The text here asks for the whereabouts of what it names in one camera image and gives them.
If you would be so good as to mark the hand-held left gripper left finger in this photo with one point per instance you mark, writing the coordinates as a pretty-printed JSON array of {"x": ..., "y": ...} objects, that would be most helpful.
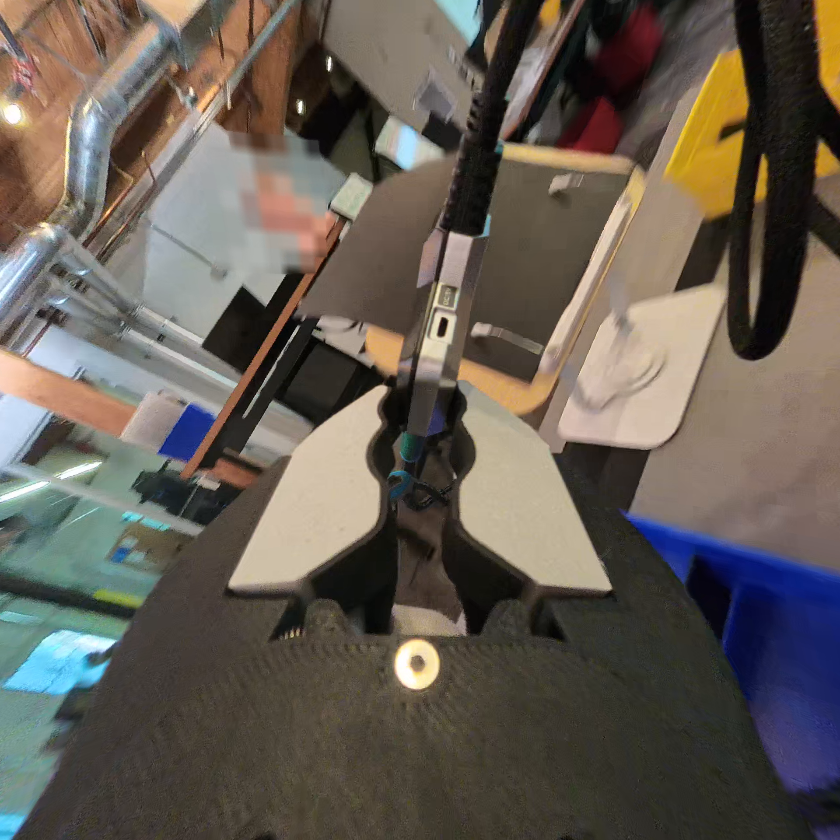
[{"x": 315, "y": 512}]

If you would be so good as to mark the black usb hub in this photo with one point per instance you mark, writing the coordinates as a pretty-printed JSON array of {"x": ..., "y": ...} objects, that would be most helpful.
[{"x": 439, "y": 328}]

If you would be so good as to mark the blue plastic bin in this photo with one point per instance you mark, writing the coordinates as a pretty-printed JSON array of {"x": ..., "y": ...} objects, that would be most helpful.
[
  {"x": 187, "y": 430},
  {"x": 774, "y": 623}
]

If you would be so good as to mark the blue twist tie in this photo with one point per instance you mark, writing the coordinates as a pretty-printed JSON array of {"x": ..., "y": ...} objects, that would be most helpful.
[{"x": 397, "y": 485}]

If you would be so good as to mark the black computer monitor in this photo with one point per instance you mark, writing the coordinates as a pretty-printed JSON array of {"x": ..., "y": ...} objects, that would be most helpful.
[{"x": 243, "y": 334}]

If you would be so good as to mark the round ceiling light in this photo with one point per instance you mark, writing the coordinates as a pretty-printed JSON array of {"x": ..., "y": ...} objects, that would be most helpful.
[{"x": 12, "y": 113}]

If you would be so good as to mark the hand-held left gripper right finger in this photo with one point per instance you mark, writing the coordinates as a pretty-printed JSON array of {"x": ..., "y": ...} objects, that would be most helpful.
[{"x": 525, "y": 518}]

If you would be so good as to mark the red plastic bin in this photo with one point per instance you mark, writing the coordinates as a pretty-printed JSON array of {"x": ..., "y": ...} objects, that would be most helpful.
[
  {"x": 604, "y": 124},
  {"x": 630, "y": 46}
]

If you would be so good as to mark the silver ventilation duct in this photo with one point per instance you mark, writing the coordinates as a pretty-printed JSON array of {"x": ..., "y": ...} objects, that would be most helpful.
[{"x": 98, "y": 131}]

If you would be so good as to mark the wooden edge desk black legs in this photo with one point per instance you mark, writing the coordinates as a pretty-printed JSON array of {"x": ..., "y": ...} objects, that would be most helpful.
[{"x": 262, "y": 361}]

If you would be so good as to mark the wooden book stand white base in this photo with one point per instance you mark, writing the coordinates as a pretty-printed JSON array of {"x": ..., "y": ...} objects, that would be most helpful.
[{"x": 538, "y": 229}]

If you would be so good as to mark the yellow plastic bin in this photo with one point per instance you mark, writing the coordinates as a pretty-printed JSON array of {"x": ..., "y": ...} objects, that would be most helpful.
[{"x": 702, "y": 144}]

